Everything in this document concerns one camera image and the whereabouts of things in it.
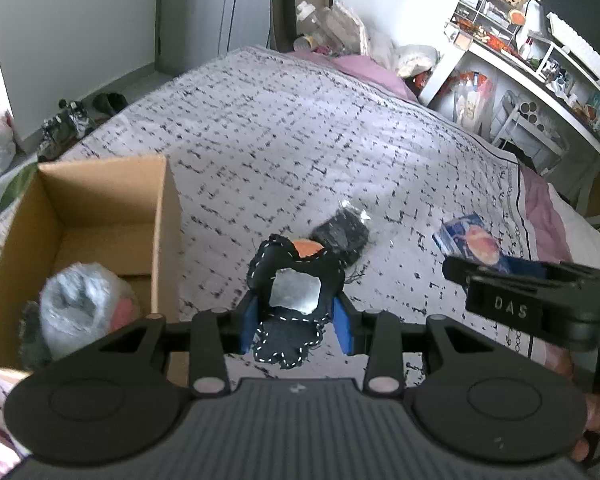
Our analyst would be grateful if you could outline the white wire rack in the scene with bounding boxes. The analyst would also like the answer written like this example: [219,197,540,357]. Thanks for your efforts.
[490,90,568,176]

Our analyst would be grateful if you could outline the blue tissue packet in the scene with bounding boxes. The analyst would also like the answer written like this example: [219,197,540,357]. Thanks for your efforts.
[432,214,506,266]

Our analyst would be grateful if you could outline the blue plush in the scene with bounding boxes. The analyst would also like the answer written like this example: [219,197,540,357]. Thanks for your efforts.
[39,262,141,358]

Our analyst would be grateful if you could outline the white desk shelf riser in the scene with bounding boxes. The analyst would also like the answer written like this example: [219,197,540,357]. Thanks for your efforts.
[517,35,600,116]

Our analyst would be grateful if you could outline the white black-patterned blanket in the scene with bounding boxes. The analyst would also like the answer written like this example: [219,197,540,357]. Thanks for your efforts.
[0,45,551,461]

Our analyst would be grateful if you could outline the black stitched felt pouch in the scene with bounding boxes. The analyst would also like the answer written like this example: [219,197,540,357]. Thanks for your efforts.
[245,234,346,368]

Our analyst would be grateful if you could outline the grey sneakers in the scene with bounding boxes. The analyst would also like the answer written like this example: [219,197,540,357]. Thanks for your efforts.
[37,100,96,161]

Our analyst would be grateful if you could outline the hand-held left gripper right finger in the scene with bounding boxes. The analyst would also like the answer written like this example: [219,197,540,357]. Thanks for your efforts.
[331,292,503,397]

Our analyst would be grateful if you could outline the white desk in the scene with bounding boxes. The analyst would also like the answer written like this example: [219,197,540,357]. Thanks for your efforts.
[420,20,600,171]

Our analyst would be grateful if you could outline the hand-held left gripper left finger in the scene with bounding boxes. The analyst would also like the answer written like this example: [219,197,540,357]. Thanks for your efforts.
[97,292,259,397]

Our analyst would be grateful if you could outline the printed plastic shopping bag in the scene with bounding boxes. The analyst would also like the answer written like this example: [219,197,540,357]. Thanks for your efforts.
[450,70,496,133]

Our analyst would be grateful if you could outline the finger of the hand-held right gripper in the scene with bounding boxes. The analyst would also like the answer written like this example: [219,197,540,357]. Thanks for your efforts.
[500,257,600,282]
[442,256,581,293]

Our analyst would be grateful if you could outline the clear drawer organizer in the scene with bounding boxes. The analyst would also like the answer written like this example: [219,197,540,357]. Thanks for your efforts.
[452,0,518,43]

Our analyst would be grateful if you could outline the green cloth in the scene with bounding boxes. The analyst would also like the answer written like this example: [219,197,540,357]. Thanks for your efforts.
[0,165,36,206]

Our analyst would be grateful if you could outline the clear plastic bottle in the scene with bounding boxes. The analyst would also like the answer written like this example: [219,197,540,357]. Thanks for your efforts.
[295,2,331,43]

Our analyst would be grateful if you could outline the dark plush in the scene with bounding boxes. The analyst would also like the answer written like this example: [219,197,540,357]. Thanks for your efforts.
[312,200,376,268]

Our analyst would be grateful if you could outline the pile of plastic bags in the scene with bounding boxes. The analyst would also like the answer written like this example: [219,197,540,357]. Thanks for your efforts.
[325,0,441,78]

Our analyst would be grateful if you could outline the white keyboard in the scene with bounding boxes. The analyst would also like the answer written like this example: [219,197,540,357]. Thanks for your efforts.
[547,12,600,83]

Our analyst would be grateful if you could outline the brown cardboard box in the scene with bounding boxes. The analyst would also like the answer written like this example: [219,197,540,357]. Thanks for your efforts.
[0,155,186,386]

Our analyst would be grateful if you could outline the white pillow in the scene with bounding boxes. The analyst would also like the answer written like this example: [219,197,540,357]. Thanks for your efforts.
[545,185,600,271]

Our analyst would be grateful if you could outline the dark slipper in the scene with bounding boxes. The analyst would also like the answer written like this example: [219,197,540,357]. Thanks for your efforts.
[92,92,128,121]

